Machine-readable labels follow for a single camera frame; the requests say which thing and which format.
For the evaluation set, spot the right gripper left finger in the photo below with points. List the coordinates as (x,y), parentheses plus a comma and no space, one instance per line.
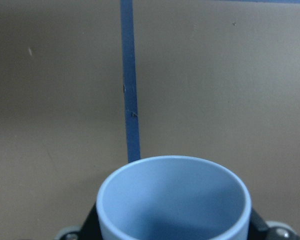
(89,230)

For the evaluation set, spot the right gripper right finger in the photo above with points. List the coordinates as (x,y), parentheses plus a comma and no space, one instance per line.
(259,229)

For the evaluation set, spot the light blue plastic cup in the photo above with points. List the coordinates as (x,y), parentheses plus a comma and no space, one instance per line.
(173,198)

